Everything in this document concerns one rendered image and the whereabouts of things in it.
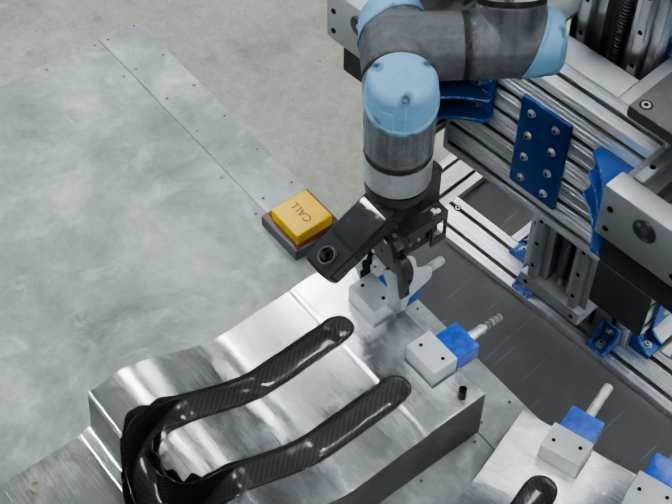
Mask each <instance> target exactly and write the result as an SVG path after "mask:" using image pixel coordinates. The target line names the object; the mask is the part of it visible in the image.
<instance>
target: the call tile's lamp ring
mask: <svg viewBox="0 0 672 504"><path fill-rule="evenodd" d="M307 191H308V192H309V193H310V194H311V195H312V196H313V197H314V198H315V199H316V200H317V201H318V202H319V203H320V204H321V205H322V206H323V207H324V208H325V209H326V210H327V211H328V212H329V213H330V214H331V215H332V221H333V222H334V224H335V223H336V222H337V221H338V219H337V218H336V217H335V216H334V215H333V214H332V213H331V212H330V211H329V210H328V209H327V208H326V207H325V206H324V205H323V204H322V203H321V202H320V201H319V200H318V199H317V198H316V197H315V196H314V195H313V194H312V193H311V192H310V191H309V190H308V189H307ZM269 216H271V211H269V212H267V213H266V214H264V215H262V217H263V218H264V219H265V220H266V221H267V222H268V223H269V224H270V225H271V226H272V227H273V228H274V230H275V231H276V232H277V233H278V234H279V235H280V236H281V237H282V238H283V239H284V240H285V241H286V242H287V243H288V244H289V245H290V246H291V247H292V248H293V249H294V250H295V251H296V252H297V251H298V250H300V249H302V248H303V247H305V246H307V245H308V244H310V243H312V242H313V241H315V240H316V239H318V238H320V237H321V236H323V235H324V234H325V233H326V232H327V231H328V230H329V229H330V228H331V227H332V226H333V225H334V224H332V225H331V226H329V227H327V228H326V229H324V230H322V231H321V232H319V233H317V234H316V235H314V236H312V237H311V238H309V239H307V240H306V241H304V242H302V243H301V244H299V245H298V246H297V245H296V244H295V243H294V242H293V241H292V240H291V239H290V238H289V237H288V236H287V235H286V234H285V233H284V232H283V231H282V230H281V229H280V228H279V227H278V226H277V225H276V223H275V222H274V221H273V220H272V219H271V218H270V217H269Z"/></svg>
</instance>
